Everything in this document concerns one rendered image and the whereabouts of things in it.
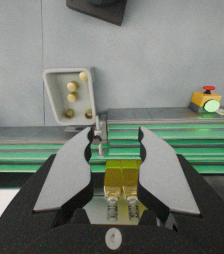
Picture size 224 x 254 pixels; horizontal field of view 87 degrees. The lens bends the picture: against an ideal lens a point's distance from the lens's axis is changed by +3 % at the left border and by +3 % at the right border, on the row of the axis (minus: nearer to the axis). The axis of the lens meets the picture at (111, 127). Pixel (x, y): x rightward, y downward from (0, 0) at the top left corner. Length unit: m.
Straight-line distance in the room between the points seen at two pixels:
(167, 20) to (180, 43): 0.09
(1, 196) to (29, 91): 0.46
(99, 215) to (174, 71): 0.62
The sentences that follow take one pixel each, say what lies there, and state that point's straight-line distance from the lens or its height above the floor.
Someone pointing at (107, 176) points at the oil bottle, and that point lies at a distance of 0.42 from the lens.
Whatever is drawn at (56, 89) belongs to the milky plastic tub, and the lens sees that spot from 0.56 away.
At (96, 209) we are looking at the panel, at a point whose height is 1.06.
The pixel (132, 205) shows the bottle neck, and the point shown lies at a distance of 0.39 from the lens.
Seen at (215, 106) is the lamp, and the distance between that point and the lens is 0.59.
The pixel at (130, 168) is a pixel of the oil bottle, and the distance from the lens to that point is 0.44.
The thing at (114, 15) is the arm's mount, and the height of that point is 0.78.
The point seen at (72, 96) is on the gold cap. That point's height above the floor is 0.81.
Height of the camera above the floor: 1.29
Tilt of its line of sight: 59 degrees down
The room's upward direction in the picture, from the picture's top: 176 degrees counter-clockwise
